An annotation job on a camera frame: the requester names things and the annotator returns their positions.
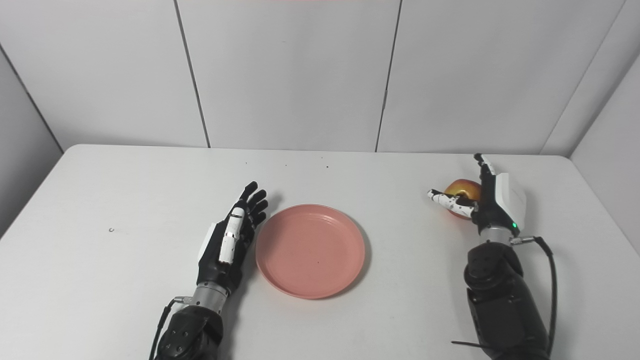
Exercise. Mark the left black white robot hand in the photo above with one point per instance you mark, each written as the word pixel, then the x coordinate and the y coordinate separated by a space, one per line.
pixel 210 270

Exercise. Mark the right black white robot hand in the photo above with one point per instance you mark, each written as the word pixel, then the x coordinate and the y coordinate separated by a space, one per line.
pixel 492 210

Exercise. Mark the red yellow apple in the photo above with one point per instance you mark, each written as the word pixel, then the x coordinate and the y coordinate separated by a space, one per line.
pixel 465 187

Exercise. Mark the pink round plate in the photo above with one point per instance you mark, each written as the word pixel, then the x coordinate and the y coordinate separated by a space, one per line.
pixel 310 250

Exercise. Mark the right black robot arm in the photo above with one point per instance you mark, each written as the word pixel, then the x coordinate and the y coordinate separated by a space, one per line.
pixel 500 305

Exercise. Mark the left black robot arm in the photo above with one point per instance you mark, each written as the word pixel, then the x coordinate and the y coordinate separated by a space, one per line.
pixel 192 332

